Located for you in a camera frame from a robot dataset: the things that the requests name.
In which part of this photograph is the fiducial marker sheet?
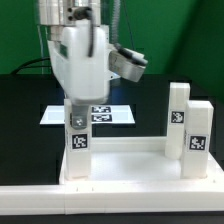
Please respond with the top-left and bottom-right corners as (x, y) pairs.
(40, 105), (135, 125)

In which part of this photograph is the white L-shaped obstacle fence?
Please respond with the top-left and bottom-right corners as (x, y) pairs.
(0, 160), (224, 216)

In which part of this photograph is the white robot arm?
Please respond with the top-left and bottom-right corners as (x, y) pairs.
(37, 0), (110, 130)

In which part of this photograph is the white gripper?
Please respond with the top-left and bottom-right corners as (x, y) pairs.
(48, 20), (109, 130)

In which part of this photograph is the white desk top tray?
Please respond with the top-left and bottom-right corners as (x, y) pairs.
(59, 137), (224, 184)

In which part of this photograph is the black cable bundle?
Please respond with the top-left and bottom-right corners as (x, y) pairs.
(9, 56), (53, 76)

